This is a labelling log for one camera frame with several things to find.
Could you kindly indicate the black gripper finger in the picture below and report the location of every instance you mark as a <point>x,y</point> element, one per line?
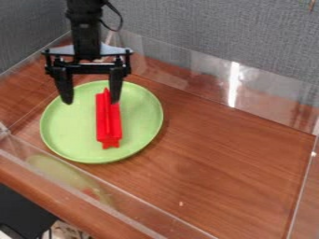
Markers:
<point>115,84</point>
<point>64,85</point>

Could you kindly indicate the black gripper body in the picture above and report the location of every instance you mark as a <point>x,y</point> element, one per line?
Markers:
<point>64,64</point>

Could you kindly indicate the red star-shaped bar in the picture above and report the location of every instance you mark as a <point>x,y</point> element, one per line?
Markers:
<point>108,121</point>

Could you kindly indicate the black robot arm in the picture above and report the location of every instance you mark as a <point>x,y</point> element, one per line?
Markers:
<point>88,56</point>

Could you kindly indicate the green round plate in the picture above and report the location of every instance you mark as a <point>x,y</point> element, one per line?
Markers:
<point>68,125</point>

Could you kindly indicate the clear acrylic enclosure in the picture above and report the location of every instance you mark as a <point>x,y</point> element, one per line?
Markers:
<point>230,172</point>

